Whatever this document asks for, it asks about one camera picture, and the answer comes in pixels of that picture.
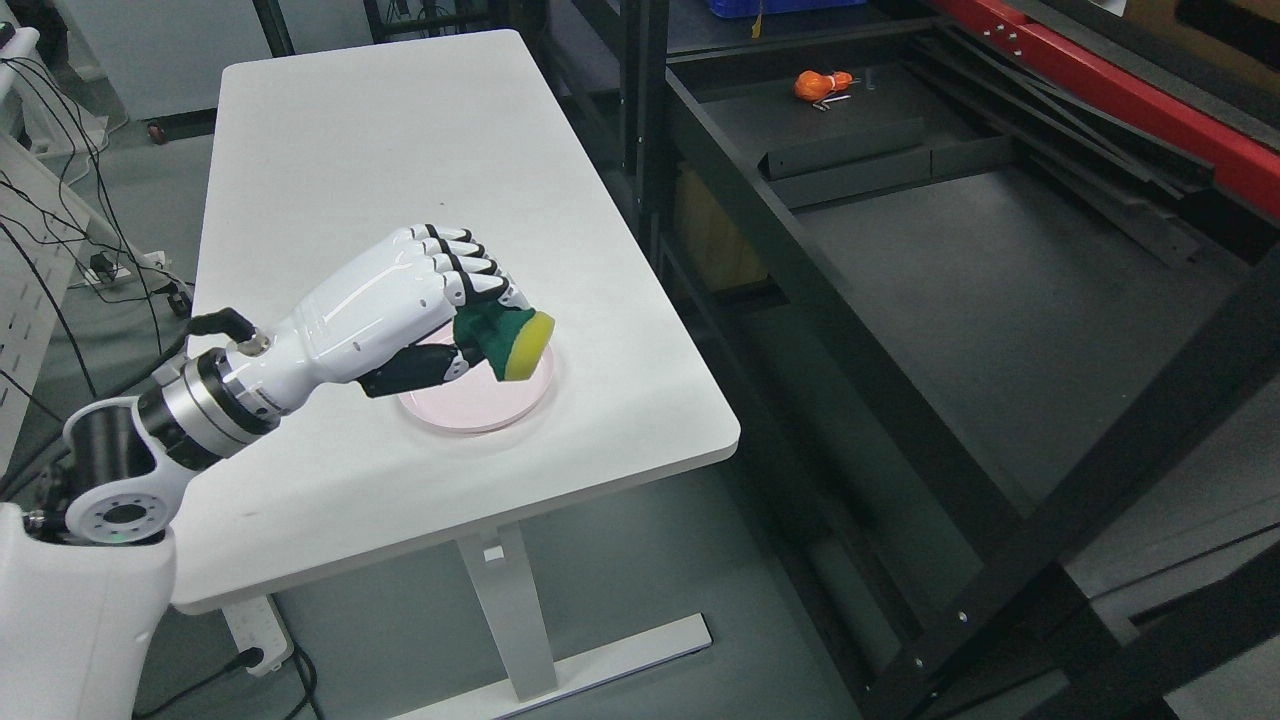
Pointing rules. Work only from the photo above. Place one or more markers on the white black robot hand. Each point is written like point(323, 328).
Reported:
point(391, 296)

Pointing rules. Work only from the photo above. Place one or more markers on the green yellow sponge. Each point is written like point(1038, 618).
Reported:
point(510, 340)

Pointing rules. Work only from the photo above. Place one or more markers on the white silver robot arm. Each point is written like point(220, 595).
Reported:
point(79, 616)

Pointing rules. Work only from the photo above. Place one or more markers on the pink round plate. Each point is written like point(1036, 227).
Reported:
point(478, 402)

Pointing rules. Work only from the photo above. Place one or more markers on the white power strip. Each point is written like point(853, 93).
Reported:
point(257, 625)

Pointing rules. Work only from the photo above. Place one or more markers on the white side desk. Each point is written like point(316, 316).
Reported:
point(44, 223)

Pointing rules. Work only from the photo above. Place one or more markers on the blue plastic crate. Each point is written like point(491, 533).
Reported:
point(742, 9)

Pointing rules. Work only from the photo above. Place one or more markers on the orange toy object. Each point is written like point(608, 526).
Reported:
point(812, 86)

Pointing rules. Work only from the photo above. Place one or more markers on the black metal shelving rack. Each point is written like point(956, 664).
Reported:
point(1024, 352)

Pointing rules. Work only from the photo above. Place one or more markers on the red metal beam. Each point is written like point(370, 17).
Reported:
point(1240, 163)

